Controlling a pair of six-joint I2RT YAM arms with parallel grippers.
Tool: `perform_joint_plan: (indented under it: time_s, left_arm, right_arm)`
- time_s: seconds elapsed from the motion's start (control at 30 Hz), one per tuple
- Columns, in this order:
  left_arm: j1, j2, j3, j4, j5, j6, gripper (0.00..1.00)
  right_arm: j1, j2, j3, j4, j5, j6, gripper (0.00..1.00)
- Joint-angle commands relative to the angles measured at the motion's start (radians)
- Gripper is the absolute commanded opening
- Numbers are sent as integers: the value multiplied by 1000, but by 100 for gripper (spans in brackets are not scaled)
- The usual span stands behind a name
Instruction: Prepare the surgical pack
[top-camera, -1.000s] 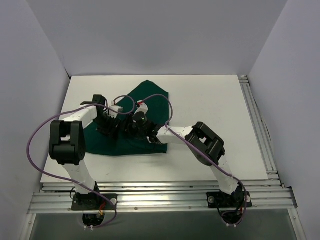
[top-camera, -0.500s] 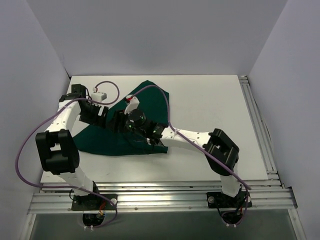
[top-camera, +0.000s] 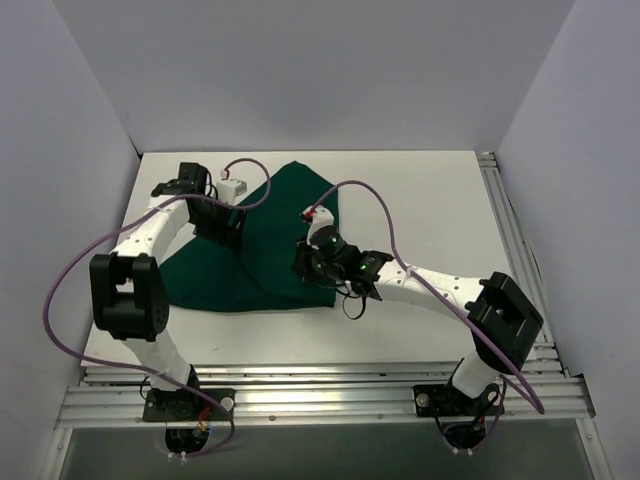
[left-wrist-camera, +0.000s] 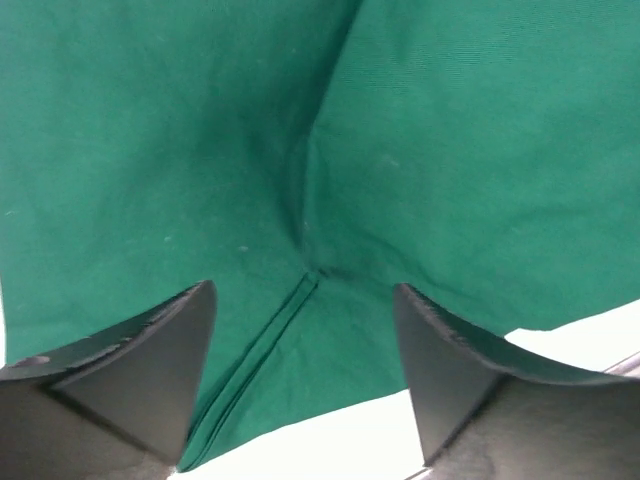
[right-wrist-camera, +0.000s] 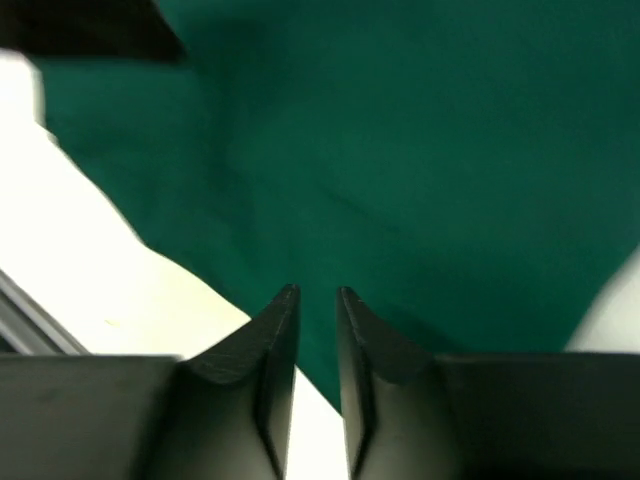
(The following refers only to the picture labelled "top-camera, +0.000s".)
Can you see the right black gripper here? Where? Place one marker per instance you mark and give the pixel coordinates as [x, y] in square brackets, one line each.
[304, 262]

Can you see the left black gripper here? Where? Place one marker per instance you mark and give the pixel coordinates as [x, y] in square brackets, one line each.
[226, 230]

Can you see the green surgical drape cloth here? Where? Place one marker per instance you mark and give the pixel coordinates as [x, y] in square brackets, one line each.
[259, 276]

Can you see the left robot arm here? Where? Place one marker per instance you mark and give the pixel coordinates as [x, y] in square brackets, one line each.
[129, 299]

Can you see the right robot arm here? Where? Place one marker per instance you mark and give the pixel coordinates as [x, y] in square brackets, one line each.
[504, 322]

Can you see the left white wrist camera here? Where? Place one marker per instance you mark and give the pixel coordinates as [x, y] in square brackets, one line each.
[229, 190]

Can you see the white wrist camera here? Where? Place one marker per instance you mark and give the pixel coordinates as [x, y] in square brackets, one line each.
[316, 218]
[229, 190]

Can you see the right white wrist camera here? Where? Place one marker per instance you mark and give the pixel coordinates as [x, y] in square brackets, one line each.
[316, 218]

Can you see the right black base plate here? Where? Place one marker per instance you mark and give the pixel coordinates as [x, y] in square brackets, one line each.
[443, 400]

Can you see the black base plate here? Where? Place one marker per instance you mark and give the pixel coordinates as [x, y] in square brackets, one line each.
[182, 406]
[443, 400]

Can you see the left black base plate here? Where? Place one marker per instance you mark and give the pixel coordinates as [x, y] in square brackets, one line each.
[182, 406]

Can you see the aluminium rail frame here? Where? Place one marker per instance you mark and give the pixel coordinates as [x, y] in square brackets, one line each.
[320, 397]

